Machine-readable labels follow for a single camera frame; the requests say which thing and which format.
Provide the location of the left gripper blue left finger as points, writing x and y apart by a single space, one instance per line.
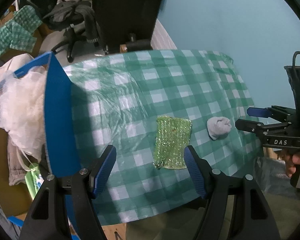
101 171

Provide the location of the green glitter sponge cloth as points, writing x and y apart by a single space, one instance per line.
173 135

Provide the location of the light green microfiber cloth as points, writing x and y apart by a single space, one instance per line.
34 180

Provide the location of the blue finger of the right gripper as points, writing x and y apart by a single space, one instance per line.
262 131
259 112

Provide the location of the black cylinder device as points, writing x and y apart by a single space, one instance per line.
138 45

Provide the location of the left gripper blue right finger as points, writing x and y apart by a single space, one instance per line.
199 170

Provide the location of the blue cardboard shoe box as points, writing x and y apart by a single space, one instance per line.
53 208

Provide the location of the green checkered cloth on box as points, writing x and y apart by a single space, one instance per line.
18 32

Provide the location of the beige bed sheet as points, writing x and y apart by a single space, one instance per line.
14 64

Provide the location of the white mesh bath pouf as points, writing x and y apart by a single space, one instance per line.
22 112

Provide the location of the black office chair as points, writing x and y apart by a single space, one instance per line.
76 18

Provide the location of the person's right hand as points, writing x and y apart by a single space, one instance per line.
291 161

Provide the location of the small cardboard box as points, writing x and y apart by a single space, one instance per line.
123 48

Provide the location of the black hanging coat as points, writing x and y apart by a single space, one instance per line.
122 21

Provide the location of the grey white sock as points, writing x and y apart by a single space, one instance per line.
218 127

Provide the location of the green checkered tablecloth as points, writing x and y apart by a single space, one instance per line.
149 105

